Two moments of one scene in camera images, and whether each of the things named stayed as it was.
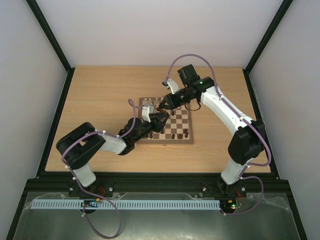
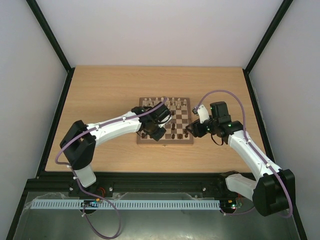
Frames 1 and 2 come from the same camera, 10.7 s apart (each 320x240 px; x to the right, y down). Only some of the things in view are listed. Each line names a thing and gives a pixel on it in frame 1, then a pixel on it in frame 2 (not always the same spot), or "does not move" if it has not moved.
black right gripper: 173,99 -> 194,128
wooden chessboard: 179,128 does not move
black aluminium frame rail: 190,184 does not move
